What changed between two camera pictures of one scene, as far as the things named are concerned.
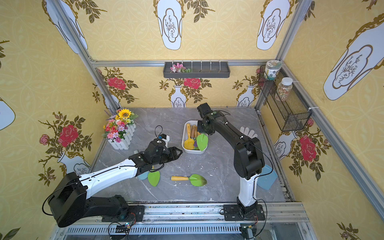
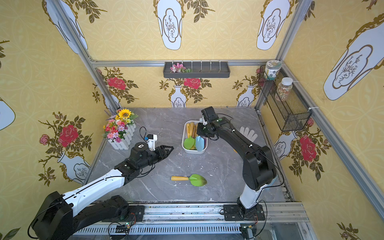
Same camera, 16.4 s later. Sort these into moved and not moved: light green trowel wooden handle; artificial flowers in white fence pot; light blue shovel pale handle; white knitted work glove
Moved: light blue shovel pale handle
Not moved: artificial flowers in white fence pot; light green trowel wooden handle; white knitted work glove
